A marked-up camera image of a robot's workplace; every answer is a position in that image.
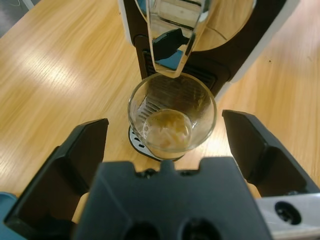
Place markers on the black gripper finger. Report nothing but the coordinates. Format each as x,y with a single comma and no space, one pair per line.
62,175
262,160

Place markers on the clear drinking glass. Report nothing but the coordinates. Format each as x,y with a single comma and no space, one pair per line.
172,125

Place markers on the white capsule coffee machine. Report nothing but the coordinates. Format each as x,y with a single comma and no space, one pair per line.
225,57

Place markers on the teal plastic serving tray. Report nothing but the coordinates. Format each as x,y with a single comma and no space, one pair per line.
6,212

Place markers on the metal drip tray grate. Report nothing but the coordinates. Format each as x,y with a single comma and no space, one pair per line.
140,147

